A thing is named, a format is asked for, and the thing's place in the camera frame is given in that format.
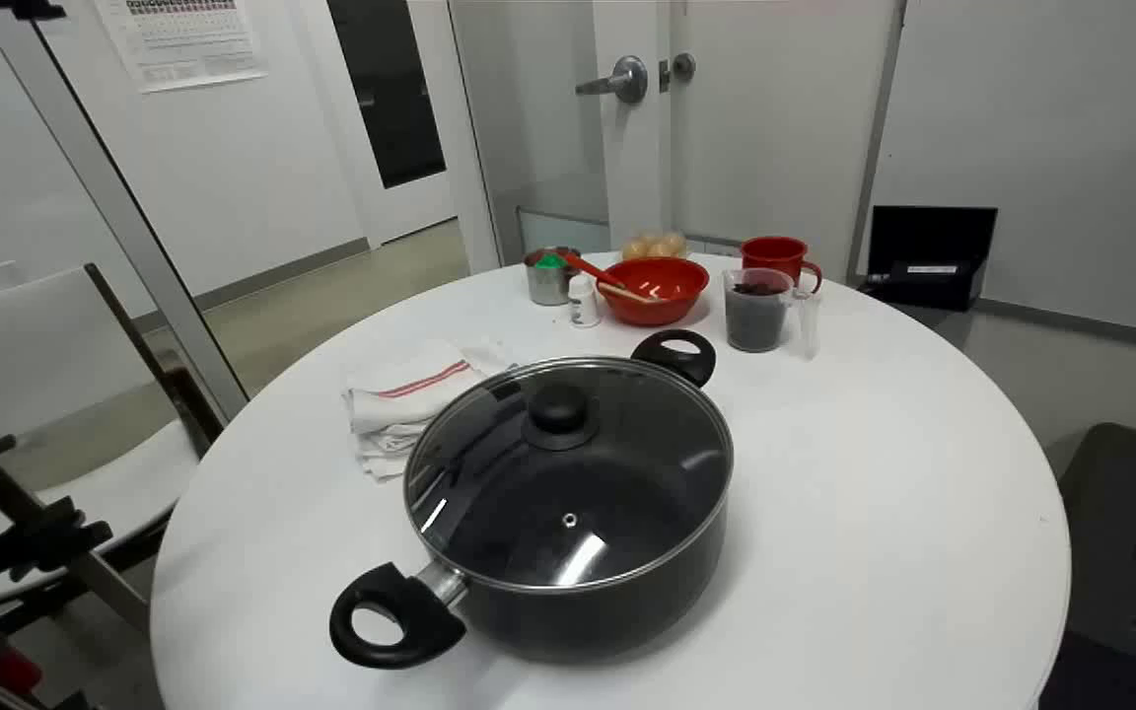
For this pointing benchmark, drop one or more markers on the clear measuring cup dark liquid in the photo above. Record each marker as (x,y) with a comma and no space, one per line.
(754,323)

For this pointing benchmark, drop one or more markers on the metal cup with colourful items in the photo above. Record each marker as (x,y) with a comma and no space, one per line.
(546,285)

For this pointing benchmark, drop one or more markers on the red mug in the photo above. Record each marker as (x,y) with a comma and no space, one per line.
(772,255)

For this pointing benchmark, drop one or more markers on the white towel red stripe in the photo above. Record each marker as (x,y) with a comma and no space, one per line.
(397,397)

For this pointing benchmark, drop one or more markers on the black metal stand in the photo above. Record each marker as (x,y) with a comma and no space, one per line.
(31,530)

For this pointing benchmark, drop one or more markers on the black box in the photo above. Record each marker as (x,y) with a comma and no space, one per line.
(1123,554)

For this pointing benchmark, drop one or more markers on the black cooking pot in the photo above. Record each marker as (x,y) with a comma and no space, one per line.
(620,610)

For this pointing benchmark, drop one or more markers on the red bowl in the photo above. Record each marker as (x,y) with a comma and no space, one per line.
(676,283)

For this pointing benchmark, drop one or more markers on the black open case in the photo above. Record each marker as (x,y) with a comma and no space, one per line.
(929,238)

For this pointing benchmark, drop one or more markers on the silver door knob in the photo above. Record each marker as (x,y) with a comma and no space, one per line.
(676,68)

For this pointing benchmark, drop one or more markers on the grey diagonal metal pole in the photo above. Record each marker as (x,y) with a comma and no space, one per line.
(107,199)

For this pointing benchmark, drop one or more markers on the white paper poster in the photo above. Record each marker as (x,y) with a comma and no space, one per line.
(180,41)

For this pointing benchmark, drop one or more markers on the beige round ball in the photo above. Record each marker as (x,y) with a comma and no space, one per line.
(672,241)
(642,246)

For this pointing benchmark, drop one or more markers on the glass lid black knob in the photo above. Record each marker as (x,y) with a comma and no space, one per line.
(552,412)

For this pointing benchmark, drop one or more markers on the small white bottle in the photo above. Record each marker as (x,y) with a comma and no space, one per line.
(580,306)

